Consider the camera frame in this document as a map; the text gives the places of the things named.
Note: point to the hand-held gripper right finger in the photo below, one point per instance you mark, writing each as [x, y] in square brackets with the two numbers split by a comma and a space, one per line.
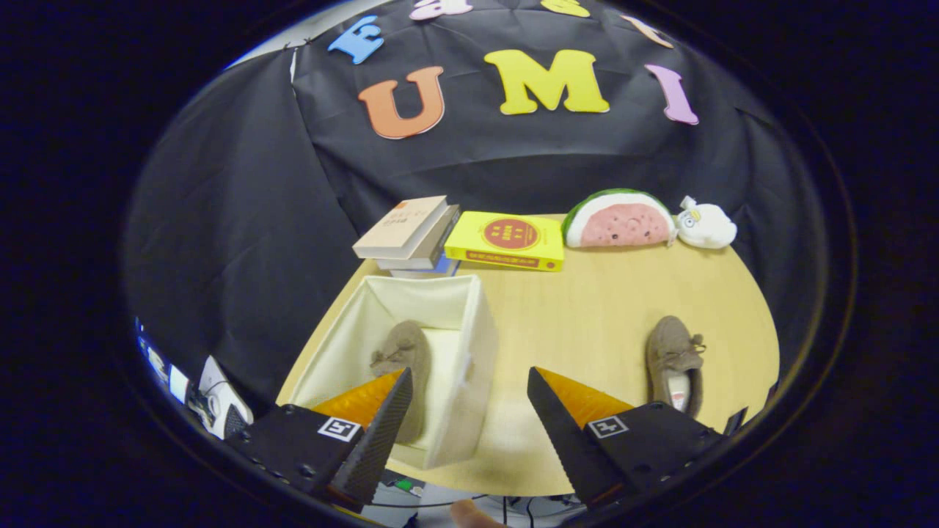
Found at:
[565, 440]

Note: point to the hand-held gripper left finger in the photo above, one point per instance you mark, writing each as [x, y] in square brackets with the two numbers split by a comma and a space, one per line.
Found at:
[381, 440]

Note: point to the brown fuzzy shoe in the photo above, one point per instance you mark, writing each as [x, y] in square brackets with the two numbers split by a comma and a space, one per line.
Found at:
[407, 345]
[667, 341]

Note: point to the cream fabric storage box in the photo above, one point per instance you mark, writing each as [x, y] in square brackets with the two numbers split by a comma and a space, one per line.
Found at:
[469, 367]

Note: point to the white floor device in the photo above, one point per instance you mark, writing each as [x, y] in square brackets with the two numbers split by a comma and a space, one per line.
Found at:
[220, 403]

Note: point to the blue book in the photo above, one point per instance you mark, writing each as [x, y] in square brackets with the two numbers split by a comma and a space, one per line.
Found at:
[440, 270]

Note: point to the grey book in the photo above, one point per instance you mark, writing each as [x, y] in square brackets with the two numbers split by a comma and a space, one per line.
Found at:
[433, 253]

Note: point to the yellow book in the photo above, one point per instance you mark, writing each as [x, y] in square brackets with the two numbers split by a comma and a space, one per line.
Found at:
[513, 235]

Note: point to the beige book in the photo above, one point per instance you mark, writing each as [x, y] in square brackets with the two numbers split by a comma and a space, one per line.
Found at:
[400, 227]

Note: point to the watermelon slice plush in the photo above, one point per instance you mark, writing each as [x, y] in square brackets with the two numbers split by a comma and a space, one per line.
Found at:
[620, 224]

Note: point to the white plush toy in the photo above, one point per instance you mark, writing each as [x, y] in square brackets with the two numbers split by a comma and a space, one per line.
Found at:
[708, 226]

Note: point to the black backdrop cloth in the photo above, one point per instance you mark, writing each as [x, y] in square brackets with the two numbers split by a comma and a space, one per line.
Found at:
[242, 220]

